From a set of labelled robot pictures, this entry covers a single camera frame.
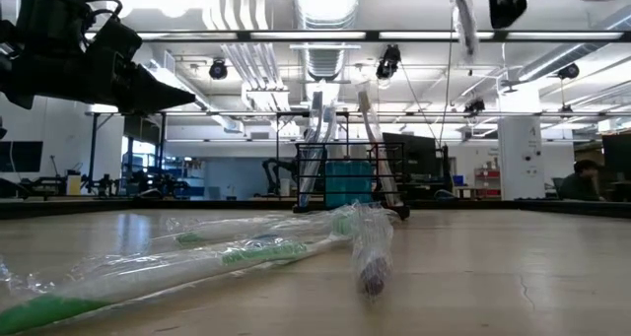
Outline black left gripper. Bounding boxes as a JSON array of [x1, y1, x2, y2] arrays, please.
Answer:
[[19, 18, 197, 114]]

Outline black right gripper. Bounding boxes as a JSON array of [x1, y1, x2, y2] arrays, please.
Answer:
[[485, 0, 631, 31]]

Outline green toothbrush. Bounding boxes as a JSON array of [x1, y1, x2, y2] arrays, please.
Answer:
[[147, 205, 356, 251], [0, 212, 359, 336]]

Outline black ceiling spotlight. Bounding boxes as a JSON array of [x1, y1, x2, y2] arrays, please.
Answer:
[[375, 43, 402, 80], [556, 62, 582, 80], [208, 57, 230, 81], [462, 98, 487, 115]]

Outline yellow wipes canister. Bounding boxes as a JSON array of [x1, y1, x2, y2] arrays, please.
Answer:
[[66, 171, 83, 196]]

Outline black monitor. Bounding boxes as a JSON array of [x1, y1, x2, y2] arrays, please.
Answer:
[[382, 132, 439, 189], [601, 133, 631, 182]]

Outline white square pillar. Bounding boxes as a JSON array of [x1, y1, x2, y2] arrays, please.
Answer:
[[497, 116, 544, 202]]

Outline red storage shelf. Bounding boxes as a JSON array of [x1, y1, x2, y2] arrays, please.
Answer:
[[473, 167, 502, 199]]

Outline person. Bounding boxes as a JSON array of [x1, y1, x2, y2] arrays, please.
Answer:
[[559, 159, 605, 202]]

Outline black background rig frame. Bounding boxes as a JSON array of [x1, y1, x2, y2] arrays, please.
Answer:
[[86, 108, 631, 199]]

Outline black aluminium rig frame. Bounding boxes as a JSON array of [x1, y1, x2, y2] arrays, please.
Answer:
[[0, 197, 631, 222]]

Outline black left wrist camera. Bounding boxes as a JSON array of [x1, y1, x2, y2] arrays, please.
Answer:
[[14, 0, 95, 36]]

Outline black overhead frame beam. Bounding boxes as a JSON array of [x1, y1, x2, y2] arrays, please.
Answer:
[[86, 29, 631, 43]]

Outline black wall screen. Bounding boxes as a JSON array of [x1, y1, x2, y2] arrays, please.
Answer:
[[0, 140, 44, 173]]

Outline black wire caddy basket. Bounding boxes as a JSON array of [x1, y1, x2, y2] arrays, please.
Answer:
[[293, 141, 411, 222]]

